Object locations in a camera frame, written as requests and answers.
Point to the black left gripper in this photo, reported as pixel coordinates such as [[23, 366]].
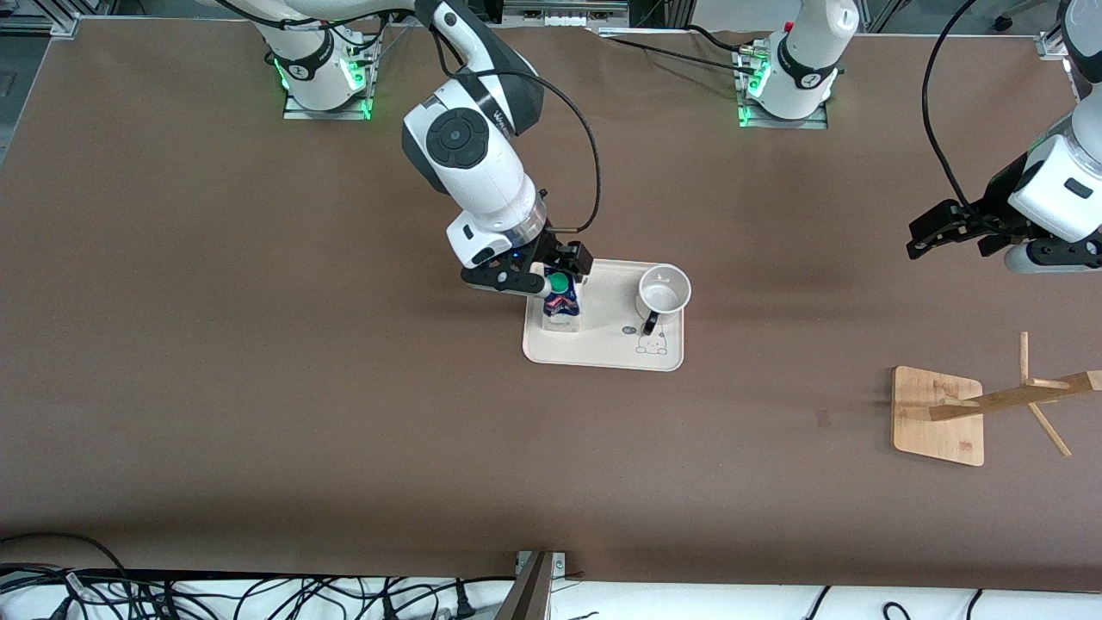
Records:
[[996, 204]]

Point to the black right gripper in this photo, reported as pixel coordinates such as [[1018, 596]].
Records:
[[558, 255]]

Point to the blue milk carton green cap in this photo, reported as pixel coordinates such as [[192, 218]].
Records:
[[564, 314]]

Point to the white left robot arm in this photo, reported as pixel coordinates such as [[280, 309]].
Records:
[[805, 52]]

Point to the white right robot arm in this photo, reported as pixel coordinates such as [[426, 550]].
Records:
[[482, 172]]

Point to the wooden cup rack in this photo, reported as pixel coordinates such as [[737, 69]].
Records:
[[934, 422]]

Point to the cream rabbit print tray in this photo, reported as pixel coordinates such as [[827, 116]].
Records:
[[603, 340]]

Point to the black chair caster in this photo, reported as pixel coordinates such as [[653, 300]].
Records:
[[1012, 17]]

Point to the grey power strip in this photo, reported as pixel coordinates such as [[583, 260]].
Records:
[[564, 10]]

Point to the brown table cover sheet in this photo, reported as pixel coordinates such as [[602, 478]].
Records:
[[258, 430]]

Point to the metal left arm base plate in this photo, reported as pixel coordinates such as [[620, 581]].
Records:
[[818, 125]]

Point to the aluminium frame profile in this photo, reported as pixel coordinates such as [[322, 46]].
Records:
[[1055, 45], [52, 24]]

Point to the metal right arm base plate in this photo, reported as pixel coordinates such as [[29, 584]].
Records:
[[297, 114]]

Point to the metal camera post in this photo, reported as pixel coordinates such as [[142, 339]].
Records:
[[534, 594]]

